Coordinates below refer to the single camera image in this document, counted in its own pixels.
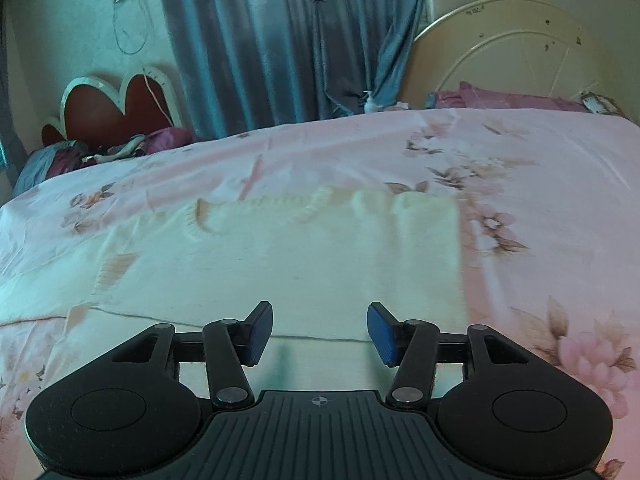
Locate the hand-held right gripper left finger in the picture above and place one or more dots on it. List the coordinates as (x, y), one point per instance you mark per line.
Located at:
(257, 334)

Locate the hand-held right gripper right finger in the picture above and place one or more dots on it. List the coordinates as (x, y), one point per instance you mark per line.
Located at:
(381, 334)

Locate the cream knit sweater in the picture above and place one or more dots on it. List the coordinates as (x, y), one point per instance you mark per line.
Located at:
(300, 265)

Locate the pile of dark clothes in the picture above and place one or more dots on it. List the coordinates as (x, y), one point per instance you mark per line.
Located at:
(65, 160)

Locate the pink floral bedsheet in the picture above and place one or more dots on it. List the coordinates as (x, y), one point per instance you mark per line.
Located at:
(540, 185)

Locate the small white bottle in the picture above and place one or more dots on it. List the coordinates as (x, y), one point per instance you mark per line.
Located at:
(371, 105)

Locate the pink pillow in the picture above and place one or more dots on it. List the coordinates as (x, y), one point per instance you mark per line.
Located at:
(500, 100)

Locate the red heart-shaped headboard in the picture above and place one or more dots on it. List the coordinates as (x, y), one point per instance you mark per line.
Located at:
(100, 110)

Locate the grey-blue curtain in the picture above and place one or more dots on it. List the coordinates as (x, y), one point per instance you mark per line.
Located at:
(10, 125)
(260, 50)

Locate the round cream headboard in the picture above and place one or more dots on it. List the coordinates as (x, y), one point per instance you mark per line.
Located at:
(500, 60)

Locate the patterned cloth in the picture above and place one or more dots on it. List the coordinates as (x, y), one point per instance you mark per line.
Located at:
(597, 102)

